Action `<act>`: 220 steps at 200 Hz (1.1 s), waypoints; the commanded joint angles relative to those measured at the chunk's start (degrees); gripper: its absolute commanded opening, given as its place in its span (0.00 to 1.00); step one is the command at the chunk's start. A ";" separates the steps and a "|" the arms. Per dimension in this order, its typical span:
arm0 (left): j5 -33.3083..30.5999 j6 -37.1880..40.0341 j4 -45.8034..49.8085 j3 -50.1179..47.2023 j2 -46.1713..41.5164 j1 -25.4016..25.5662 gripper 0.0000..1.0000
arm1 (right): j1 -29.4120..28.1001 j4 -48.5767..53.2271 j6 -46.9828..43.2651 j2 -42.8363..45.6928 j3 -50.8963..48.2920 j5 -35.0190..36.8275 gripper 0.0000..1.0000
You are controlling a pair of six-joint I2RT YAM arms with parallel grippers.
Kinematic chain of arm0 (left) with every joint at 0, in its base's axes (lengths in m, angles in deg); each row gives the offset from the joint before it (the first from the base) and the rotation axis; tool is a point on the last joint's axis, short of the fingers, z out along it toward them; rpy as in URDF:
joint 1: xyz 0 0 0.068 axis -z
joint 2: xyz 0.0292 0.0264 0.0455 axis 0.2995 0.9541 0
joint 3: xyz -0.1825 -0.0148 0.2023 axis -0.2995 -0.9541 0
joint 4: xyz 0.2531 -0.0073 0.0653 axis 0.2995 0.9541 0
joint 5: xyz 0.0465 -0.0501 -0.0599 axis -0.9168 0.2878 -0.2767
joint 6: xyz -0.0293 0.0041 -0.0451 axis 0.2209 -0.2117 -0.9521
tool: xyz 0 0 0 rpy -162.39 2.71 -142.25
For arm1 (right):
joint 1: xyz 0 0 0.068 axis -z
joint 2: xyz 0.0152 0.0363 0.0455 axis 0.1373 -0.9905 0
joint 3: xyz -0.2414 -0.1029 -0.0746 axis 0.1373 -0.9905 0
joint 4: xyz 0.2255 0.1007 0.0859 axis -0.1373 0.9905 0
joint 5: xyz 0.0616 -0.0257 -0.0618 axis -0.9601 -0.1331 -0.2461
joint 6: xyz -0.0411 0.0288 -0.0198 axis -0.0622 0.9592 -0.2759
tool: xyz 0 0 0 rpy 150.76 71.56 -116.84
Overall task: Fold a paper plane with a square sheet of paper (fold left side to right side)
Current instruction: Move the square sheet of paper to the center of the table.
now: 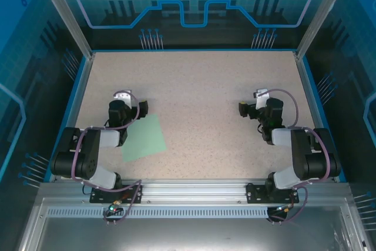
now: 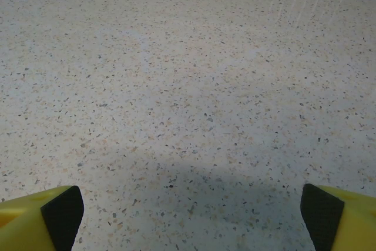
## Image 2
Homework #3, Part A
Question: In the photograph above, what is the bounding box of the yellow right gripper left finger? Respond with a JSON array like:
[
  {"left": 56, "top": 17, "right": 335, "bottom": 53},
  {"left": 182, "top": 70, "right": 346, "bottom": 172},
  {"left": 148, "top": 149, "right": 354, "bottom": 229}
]
[{"left": 0, "top": 185, "right": 85, "bottom": 251}]

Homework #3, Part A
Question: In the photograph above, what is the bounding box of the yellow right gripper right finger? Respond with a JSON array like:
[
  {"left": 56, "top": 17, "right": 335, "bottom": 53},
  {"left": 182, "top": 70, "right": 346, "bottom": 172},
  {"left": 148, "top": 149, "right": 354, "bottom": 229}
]
[{"left": 300, "top": 183, "right": 376, "bottom": 251}]

